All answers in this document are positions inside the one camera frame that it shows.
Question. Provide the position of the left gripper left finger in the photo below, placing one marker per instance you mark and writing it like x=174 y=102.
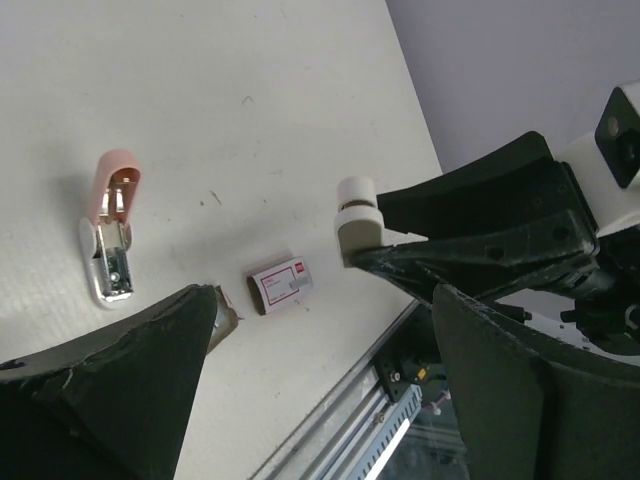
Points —
x=111 y=404

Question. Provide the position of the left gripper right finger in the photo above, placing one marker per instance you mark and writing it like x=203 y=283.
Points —
x=530 y=406

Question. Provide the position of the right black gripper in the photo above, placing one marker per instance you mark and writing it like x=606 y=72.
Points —
x=561 y=251

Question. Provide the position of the staple box tray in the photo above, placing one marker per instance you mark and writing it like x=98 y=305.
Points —
x=226 y=321

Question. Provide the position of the pink white mini stapler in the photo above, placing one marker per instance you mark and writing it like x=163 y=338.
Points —
x=104 y=231

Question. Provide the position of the white staple remover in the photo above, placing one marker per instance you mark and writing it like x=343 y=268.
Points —
x=358 y=224

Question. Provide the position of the red white staple box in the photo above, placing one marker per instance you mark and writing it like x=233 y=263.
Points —
x=279 y=285

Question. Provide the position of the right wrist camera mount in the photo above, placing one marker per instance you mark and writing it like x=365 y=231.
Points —
x=605 y=162

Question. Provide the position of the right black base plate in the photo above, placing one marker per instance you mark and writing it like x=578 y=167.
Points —
x=410 y=356

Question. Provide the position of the white slotted cable duct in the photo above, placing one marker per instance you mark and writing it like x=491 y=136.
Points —
x=419 y=441

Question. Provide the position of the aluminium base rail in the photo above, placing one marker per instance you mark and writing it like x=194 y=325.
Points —
x=327 y=442

